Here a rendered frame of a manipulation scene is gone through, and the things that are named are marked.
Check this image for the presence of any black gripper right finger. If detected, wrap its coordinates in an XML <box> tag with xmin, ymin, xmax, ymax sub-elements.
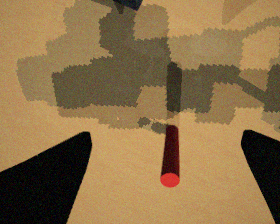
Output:
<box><xmin>241</xmin><ymin>129</ymin><xmax>280</xmax><ymax>224</ymax></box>

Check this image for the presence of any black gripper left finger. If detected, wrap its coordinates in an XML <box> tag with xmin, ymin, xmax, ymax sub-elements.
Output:
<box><xmin>0</xmin><ymin>132</ymin><xmax>92</xmax><ymax>224</ymax></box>

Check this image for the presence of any dark red peg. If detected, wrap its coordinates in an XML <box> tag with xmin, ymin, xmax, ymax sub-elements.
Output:
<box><xmin>160</xmin><ymin>125</ymin><xmax>180</xmax><ymax>188</ymax></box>

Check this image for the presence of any dark grey open box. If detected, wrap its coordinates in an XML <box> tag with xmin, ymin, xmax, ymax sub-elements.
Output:
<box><xmin>115</xmin><ymin>0</ymin><xmax>143</xmax><ymax>12</ymax></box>

